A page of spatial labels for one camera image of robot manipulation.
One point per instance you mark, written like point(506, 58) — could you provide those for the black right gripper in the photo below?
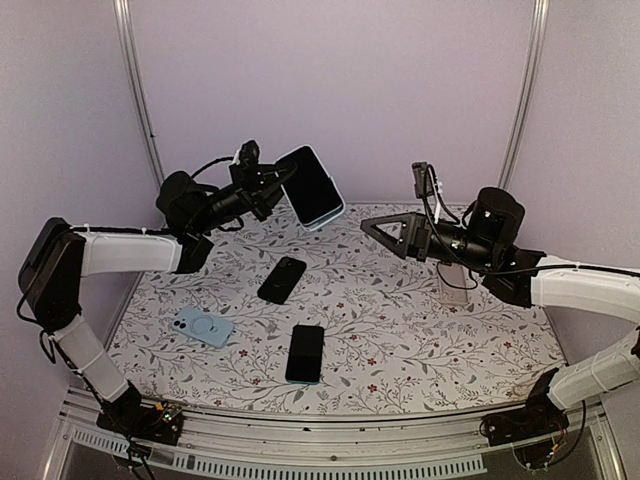
point(415, 235)

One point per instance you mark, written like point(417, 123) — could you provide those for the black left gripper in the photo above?
point(256, 188)

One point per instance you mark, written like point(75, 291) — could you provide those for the phone with dark screen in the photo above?
point(311, 191)

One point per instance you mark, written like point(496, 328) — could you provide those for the white phone case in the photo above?
point(454, 290)

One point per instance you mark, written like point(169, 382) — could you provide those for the black cased phone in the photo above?
point(282, 280)

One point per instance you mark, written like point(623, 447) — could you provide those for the bare phone dark screen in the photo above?
point(304, 362)

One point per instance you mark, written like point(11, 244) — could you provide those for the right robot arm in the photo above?
point(485, 244)

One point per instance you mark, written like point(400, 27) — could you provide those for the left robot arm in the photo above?
point(63, 255)

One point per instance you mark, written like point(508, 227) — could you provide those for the light blue cased phone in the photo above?
point(204, 327)

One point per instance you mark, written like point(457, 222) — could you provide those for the floral table mat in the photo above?
point(390, 345)

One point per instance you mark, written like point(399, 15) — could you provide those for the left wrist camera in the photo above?
point(247, 156)

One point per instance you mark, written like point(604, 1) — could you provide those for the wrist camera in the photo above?
point(247, 156)
point(427, 188)

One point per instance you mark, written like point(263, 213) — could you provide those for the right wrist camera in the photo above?
point(427, 188)

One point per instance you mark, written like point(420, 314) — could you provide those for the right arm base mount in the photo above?
point(528, 423)

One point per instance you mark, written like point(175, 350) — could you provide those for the aluminium left corner post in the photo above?
point(125, 30)

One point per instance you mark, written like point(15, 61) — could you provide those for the aluminium corner post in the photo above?
point(531, 68)
point(125, 30)

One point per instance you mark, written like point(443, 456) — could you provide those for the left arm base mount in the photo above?
point(133, 420)

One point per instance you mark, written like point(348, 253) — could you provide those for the aluminium front rail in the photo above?
point(220, 443)

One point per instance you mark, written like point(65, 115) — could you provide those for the aluminium right corner post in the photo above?
point(531, 68)

